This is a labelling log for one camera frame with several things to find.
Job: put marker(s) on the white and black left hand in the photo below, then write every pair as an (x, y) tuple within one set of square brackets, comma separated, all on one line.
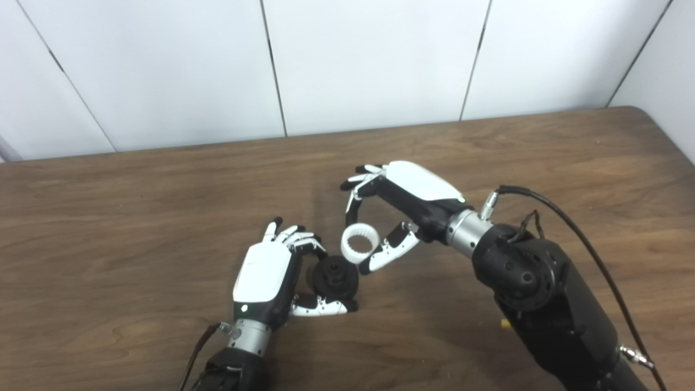
[(263, 277)]

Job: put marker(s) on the white and black right hand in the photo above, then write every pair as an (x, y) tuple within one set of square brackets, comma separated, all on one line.
[(418, 187)]

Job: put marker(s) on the round black part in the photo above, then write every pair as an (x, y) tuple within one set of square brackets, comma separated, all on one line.
[(332, 278)]

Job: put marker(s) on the grey wall corner trim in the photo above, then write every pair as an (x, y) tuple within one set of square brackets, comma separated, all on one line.
[(8, 151)]

